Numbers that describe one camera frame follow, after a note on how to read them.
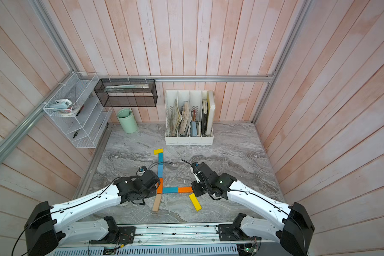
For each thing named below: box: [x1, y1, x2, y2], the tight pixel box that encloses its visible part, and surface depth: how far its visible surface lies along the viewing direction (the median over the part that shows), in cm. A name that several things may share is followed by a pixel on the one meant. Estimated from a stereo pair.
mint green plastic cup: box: [116, 107, 138, 134], surface depth 112 cm
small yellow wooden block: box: [153, 148, 164, 156], surface depth 106 cm
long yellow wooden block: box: [188, 193, 203, 212], surface depth 84 cm
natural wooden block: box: [152, 193, 163, 212], surface depth 83 cm
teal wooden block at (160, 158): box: [157, 152, 164, 165], surface depth 104 cm
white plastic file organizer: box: [164, 89, 216, 146], surface depth 106 cm
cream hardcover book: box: [205, 90, 216, 136], surface depth 100 cm
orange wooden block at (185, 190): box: [178, 186, 194, 194], surface depth 88 cm
